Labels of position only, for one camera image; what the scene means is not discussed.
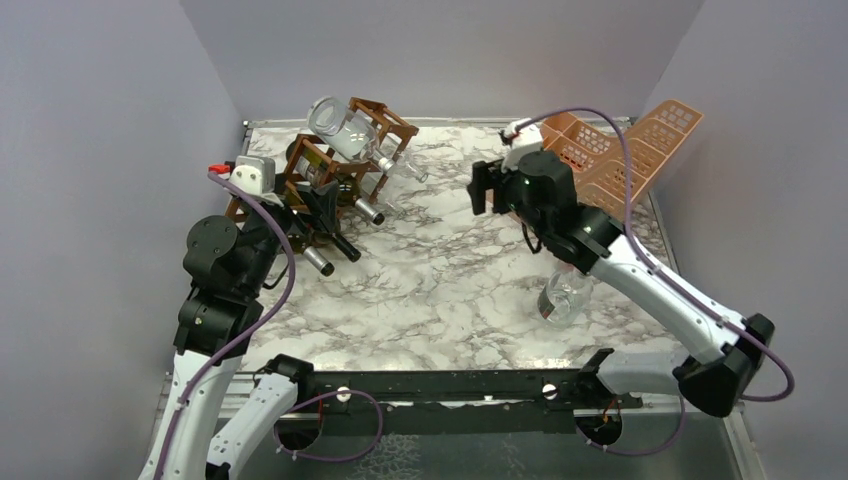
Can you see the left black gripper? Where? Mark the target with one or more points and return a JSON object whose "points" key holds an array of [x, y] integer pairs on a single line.
{"points": [[325, 201]]}

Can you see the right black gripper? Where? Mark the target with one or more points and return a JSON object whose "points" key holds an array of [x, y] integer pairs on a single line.
{"points": [[485, 176]]}

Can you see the dark green wine bottle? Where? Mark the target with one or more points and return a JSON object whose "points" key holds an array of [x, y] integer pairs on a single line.
{"points": [[311, 167]]}

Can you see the olive wine bottle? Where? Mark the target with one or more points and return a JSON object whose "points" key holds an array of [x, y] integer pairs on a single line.
{"points": [[309, 250]]}

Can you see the green wine bottle cream label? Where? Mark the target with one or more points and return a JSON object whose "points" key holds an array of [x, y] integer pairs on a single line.
{"points": [[351, 252]]}

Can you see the clear bottle silver cap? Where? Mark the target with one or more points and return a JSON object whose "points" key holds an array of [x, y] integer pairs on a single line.
{"points": [[404, 162]]}

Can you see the clear bottle with label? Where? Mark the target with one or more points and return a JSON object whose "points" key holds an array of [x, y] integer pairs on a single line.
{"points": [[348, 133]]}

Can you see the clear bottle pink cap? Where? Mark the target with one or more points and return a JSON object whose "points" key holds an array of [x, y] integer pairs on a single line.
{"points": [[564, 296]]}

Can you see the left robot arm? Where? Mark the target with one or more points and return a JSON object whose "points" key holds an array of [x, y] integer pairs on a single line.
{"points": [[241, 277]]}

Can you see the brown wooden wine rack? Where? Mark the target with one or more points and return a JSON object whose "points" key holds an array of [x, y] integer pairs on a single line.
{"points": [[371, 179]]}

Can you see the peach plastic tiered basket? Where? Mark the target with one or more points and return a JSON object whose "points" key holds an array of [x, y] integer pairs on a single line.
{"points": [[602, 175]]}

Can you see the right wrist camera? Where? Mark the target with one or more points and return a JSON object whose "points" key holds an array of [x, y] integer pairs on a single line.
{"points": [[520, 137]]}

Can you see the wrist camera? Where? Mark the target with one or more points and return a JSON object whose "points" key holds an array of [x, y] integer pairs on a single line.
{"points": [[256, 177], [520, 137]]}

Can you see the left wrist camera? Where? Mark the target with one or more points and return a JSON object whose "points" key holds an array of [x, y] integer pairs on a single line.
{"points": [[256, 177]]}

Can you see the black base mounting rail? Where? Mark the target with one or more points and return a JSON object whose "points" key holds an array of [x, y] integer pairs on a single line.
{"points": [[451, 402]]}

